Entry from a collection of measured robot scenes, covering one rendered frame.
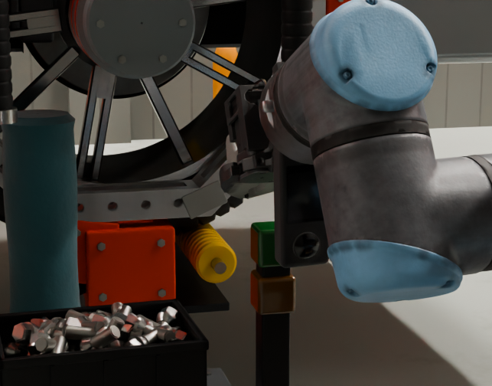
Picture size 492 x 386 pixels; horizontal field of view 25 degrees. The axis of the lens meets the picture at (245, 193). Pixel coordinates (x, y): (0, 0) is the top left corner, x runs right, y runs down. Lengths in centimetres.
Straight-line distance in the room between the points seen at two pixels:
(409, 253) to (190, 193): 75
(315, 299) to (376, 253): 229
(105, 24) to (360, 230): 59
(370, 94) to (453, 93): 536
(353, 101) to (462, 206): 11
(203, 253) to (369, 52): 77
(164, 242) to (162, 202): 5
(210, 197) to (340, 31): 73
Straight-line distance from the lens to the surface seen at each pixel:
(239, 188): 108
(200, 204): 151
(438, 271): 80
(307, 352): 268
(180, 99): 571
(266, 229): 111
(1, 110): 123
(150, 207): 150
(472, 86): 619
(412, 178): 80
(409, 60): 82
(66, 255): 138
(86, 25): 131
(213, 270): 154
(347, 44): 80
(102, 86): 157
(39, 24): 155
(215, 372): 194
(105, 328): 111
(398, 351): 271
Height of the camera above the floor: 93
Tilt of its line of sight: 12 degrees down
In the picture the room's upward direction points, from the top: straight up
